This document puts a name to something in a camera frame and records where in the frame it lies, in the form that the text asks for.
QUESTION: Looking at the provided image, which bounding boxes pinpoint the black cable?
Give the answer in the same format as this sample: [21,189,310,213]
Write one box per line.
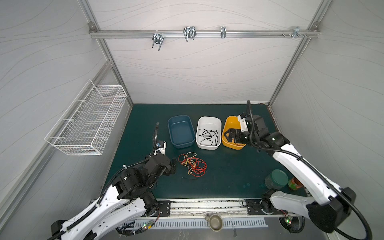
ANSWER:
[198,128,219,147]

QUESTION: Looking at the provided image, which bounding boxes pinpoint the red yellow cables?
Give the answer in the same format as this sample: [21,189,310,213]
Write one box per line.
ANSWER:
[177,151,208,178]

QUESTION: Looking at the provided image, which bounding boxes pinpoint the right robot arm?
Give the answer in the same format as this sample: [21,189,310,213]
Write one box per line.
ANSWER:
[224,101,373,240]

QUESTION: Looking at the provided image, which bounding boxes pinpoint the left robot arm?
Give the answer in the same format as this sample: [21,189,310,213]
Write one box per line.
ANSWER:
[50,125,175,240]

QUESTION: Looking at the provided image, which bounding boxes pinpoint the yellow plastic bin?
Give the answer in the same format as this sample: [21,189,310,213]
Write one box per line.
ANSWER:
[222,116,246,151]

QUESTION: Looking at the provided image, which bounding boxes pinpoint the white plastic bin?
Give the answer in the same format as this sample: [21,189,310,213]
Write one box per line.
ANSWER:
[196,117,222,151]

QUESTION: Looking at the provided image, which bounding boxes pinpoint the blue plastic bin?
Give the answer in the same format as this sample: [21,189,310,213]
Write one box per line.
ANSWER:
[168,115,196,149]

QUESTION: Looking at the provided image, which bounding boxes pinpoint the yellow cap bottle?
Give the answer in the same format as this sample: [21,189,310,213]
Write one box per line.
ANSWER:
[288,177,303,191]

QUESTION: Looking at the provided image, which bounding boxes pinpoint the small metal cup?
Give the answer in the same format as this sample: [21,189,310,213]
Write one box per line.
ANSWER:
[205,213,224,232]

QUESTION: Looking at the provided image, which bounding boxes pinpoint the aluminium crossbar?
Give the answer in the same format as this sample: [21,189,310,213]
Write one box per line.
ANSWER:
[90,27,321,39]

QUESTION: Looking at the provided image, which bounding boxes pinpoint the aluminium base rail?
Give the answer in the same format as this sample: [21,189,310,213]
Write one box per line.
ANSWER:
[158,198,284,219]

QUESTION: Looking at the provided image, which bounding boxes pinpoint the white wire basket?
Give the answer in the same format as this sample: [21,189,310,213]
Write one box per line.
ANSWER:
[45,80,127,156]

